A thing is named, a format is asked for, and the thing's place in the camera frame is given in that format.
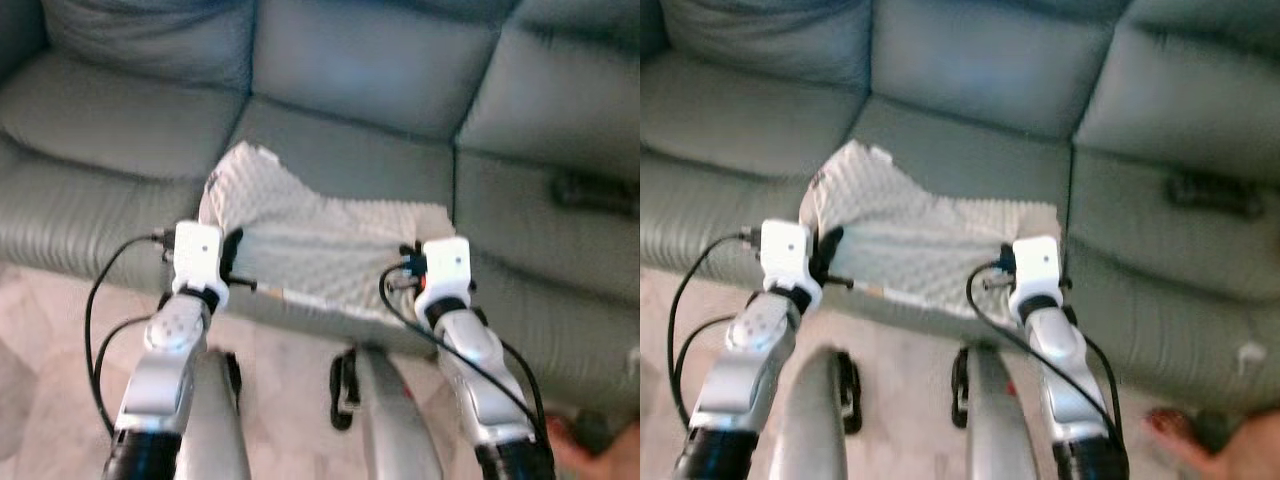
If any grey-green leather sofa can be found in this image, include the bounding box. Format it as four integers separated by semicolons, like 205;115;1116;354
641;0;1280;416
0;0;640;389

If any silver right robot leg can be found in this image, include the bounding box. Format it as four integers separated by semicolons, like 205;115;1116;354
330;345;443;480
950;344;1043;480

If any silver robot leg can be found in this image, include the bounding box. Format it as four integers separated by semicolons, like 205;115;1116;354
950;344;1043;480
330;345;443;480
770;345;863;480
180;348;251;480

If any silver left robot leg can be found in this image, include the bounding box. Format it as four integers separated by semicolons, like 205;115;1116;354
770;345;863;480
180;348;251;480

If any black remote control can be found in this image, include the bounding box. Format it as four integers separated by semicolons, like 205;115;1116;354
1164;169;1264;222
550;171;638;217

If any person's bare foot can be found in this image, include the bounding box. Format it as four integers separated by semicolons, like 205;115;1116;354
1145;405;1280;480
545;415;640;480

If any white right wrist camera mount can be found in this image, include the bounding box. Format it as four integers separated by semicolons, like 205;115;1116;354
414;237;474;301
1010;235;1064;301

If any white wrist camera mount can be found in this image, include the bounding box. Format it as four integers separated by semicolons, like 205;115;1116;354
1010;235;1064;301
760;219;824;301
172;222;227;301
414;237;474;301

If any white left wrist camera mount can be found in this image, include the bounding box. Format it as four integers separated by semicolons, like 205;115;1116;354
760;219;824;301
172;222;227;301

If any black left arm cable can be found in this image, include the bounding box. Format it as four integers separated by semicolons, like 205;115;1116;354
668;232;763;427
85;232;177;437

